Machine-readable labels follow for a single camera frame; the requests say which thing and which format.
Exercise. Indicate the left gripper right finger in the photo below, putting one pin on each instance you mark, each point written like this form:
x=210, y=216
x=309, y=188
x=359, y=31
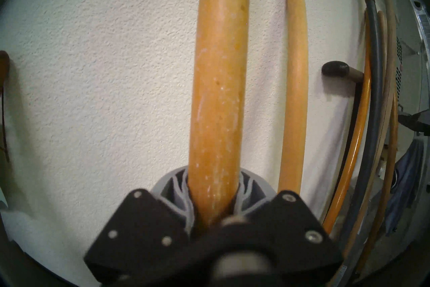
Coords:
x=292, y=229

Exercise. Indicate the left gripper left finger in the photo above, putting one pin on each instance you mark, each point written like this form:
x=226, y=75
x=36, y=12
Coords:
x=141, y=229

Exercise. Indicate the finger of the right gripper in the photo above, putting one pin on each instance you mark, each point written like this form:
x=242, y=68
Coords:
x=416, y=123

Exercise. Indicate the plain light wooden dowel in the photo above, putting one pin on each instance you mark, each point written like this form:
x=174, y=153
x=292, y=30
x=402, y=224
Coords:
x=295, y=88

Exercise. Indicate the paint-speckled pole with threaded tip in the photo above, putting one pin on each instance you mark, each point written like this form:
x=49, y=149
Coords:
x=218, y=88

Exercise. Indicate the blue cloth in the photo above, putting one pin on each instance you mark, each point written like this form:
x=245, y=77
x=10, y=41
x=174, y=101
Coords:
x=406, y=182

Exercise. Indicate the dark brown stick with loop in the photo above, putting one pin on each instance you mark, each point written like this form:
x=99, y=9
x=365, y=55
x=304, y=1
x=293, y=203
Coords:
x=3, y=64

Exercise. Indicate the grey wall hook bar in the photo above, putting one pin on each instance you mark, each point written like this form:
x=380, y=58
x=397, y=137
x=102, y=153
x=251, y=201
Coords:
x=336, y=68

